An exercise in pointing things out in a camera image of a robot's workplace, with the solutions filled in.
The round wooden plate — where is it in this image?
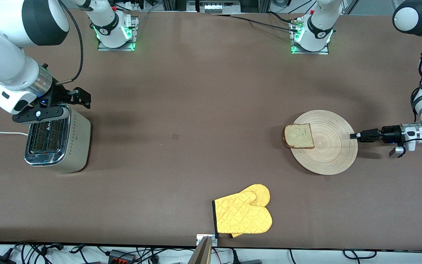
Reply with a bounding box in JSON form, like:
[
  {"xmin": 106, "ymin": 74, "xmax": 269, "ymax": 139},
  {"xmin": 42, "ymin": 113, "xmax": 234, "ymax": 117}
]
[{"xmin": 290, "ymin": 110, "xmax": 358, "ymax": 176}]

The brown bread slice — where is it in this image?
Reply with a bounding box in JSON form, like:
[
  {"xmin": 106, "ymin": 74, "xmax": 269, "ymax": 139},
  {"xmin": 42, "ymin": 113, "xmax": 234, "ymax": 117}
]
[{"xmin": 283, "ymin": 123, "xmax": 315, "ymax": 150}]

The silver two-slot toaster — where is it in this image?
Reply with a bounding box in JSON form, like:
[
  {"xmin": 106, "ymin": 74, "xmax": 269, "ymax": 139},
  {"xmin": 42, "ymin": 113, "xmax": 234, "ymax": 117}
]
[{"xmin": 24, "ymin": 104, "xmax": 92, "ymax": 173}]

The yellow quilted oven mitt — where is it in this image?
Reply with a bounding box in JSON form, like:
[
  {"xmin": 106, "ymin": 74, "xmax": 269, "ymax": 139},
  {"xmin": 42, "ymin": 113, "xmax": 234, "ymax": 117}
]
[{"xmin": 212, "ymin": 184, "xmax": 273, "ymax": 238}]

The white power strip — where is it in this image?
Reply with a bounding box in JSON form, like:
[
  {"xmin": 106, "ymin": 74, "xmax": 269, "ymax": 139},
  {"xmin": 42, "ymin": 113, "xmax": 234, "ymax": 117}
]
[{"xmin": 196, "ymin": 0, "xmax": 241, "ymax": 14}]

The black box with orange connectors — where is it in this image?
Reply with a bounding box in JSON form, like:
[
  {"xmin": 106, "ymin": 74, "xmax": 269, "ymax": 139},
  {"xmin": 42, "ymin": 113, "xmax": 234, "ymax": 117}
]
[{"xmin": 108, "ymin": 249, "xmax": 137, "ymax": 263}]

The metal table edge clamp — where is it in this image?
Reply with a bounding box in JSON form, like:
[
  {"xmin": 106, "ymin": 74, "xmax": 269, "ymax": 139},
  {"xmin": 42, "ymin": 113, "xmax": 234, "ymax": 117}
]
[{"xmin": 196, "ymin": 234, "xmax": 218, "ymax": 246}]

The aluminium beam at table edge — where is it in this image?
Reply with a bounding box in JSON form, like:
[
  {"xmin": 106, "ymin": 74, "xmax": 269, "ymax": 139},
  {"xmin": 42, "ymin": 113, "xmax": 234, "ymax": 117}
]
[{"xmin": 187, "ymin": 236, "xmax": 213, "ymax": 264}]

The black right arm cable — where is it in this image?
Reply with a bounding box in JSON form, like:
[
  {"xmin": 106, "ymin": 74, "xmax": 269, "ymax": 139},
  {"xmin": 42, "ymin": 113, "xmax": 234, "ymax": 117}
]
[{"xmin": 55, "ymin": 0, "xmax": 84, "ymax": 86}]

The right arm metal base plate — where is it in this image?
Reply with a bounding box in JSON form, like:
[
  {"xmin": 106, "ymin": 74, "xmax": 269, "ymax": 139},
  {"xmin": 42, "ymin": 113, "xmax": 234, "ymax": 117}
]
[{"xmin": 97, "ymin": 15, "xmax": 138, "ymax": 52}]

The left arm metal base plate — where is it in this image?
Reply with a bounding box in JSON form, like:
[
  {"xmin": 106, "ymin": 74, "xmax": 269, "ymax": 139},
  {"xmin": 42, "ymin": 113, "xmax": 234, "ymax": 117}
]
[{"xmin": 290, "ymin": 18, "xmax": 330, "ymax": 55}]

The black looped floor cable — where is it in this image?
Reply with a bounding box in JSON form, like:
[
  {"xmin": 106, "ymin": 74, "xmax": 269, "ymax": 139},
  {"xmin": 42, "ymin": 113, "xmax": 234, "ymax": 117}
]
[{"xmin": 343, "ymin": 249, "xmax": 377, "ymax": 260}]

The thick black table cable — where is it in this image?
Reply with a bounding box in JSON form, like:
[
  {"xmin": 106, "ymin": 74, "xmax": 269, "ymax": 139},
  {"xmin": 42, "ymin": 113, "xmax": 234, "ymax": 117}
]
[{"xmin": 267, "ymin": 11, "xmax": 295, "ymax": 25}]

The thin black table cable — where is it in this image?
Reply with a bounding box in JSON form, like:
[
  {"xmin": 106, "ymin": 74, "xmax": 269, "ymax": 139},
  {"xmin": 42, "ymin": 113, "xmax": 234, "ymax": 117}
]
[{"xmin": 211, "ymin": 14, "xmax": 297, "ymax": 32}]

